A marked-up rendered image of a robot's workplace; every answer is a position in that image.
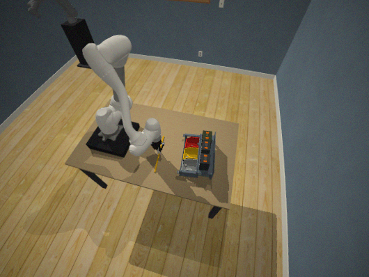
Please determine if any red open bin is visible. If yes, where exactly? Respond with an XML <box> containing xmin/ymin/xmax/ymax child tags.
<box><xmin>184</xmin><ymin>137</ymin><xmax>199</xmax><ymax>148</ymax></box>

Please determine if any yellow open bin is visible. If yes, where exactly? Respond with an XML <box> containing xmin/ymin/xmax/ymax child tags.
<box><xmin>183</xmin><ymin>147</ymin><xmax>198</xmax><ymax>159</ymax></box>

